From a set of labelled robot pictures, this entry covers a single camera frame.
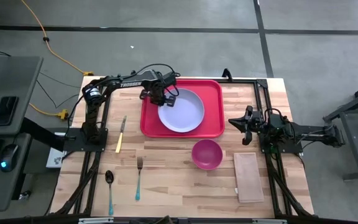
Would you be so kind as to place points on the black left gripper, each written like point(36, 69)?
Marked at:
point(157, 91)

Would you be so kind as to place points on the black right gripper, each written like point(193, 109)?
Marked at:
point(256, 123)

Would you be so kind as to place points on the lilac round plate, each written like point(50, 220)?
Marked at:
point(182, 112)

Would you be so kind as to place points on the magenta bowl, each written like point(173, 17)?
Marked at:
point(207, 154)

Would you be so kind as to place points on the beige napkin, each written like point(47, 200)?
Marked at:
point(249, 177)

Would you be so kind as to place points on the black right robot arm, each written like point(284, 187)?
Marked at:
point(312, 133)

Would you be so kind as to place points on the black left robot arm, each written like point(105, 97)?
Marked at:
point(129, 84)

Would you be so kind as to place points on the red plastic tray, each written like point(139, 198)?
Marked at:
point(152, 130)

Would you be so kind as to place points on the black table clamp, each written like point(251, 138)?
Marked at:
point(227, 74)

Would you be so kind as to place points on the white printed box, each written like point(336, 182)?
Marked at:
point(54, 158)

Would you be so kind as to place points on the grey computer desk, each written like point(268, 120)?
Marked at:
point(11, 77)

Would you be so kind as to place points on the black smartphone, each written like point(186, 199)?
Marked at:
point(5, 110)

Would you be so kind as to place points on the black computer mouse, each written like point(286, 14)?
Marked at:
point(9, 157)

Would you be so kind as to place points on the desk caster wheel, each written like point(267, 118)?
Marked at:
point(25, 195)

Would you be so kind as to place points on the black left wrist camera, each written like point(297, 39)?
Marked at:
point(170, 80)

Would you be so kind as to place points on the black aluminium table frame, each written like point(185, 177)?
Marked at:
point(244, 81)

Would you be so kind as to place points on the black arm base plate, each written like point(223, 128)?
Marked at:
point(291, 149)
point(73, 144)

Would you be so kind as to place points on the silver metal bracket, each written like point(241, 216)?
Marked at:
point(269, 221)
point(95, 220)

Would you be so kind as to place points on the grey metal table frame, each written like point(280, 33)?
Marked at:
point(352, 146)

